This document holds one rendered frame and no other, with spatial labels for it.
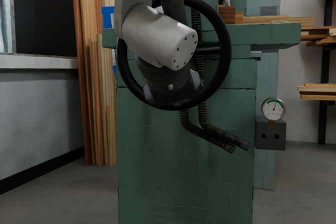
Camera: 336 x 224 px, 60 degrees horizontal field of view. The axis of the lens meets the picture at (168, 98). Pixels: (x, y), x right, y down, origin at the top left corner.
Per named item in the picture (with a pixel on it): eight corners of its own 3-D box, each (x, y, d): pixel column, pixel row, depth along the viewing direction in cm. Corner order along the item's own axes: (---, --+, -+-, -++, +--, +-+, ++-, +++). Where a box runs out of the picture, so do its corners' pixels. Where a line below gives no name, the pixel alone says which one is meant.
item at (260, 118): (256, 149, 83) (256, 122, 83) (252, 139, 95) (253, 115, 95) (287, 151, 82) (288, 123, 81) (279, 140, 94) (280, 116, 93)
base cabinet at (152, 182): (116, 291, 101) (113, 87, 94) (157, 212, 157) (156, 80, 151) (251, 314, 92) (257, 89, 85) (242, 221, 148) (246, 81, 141)
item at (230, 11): (164, 29, 97) (164, 8, 96) (164, 30, 98) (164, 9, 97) (235, 27, 92) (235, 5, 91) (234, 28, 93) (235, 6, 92)
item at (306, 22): (150, 33, 106) (150, 22, 106) (151, 33, 108) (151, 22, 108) (312, 29, 95) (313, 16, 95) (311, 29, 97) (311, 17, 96)
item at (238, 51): (120, 59, 93) (120, 46, 93) (140, 61, 114) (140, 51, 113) (250, 58, 85) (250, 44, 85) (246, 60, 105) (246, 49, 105)
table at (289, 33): (86, 44, 85) (86, 23, 84) (123, 51, 115) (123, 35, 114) (310, 40, 73) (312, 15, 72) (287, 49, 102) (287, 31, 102)
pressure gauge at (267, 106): (261, 127, 80) (261, 97, 79) (259, 124, 84) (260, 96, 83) (285, 128, 79) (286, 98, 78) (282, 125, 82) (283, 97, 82)
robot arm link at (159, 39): (175, 97, 48) (161, 61, 38) (128, 67, 52) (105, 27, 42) (215, 48, 51) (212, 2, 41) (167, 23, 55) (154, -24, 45)
